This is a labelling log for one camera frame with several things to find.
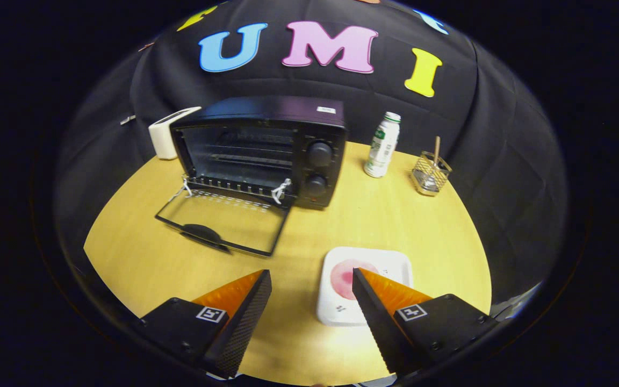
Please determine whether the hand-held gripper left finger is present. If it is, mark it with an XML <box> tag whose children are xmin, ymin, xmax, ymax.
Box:
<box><xmin>129</xmin><ymin>269</ymin><xmax>273</xmax><ymax>379</ymax></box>

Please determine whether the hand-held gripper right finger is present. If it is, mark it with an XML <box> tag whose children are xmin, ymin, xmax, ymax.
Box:
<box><xmin>351</xmin><ymin>267</ymin><xmax>501</xmax><ymax>379</ymax></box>

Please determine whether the white square plate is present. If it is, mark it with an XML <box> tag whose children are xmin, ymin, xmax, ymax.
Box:
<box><xmin>316</xmin><ymin>246</ymin><xmax>414</xmax><ymax>327</ymax></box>

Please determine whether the pink round ham slice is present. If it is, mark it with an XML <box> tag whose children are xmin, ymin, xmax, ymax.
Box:
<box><xmin>330</xmin><ymin>259</ymin><xmax>380</xmax><ymax>300</ymax></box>

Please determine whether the black toaster oven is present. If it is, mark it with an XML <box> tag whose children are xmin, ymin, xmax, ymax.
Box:
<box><xmin>154</xmin><ymin>96</ymin><xmax>349</xmax><ymax>257</ymax></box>

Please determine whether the white bread toaster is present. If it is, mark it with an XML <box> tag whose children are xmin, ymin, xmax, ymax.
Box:
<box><xmin>148</xmin><ymin>106</ymin><xmax>203</xmax><ymax>161</ymax></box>

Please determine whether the white bottle green label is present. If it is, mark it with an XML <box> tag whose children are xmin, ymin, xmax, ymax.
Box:
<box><xmin>363</xmin><ymin>111</ymin><xmax>402</xmax><ymax>178</ymax></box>

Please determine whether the black backdrop cloth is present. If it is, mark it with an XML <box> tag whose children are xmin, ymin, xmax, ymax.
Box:
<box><xmin>54</xmin><ymin>0</ymin><xmax>568</xmax><ymax>302</ymax></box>

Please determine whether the wire mesh holder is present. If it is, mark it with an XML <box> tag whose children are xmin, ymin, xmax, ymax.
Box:
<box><xmin>411</xmin><ymin>150</ymin><xmax>453</xmax><ymax>197</ymax></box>

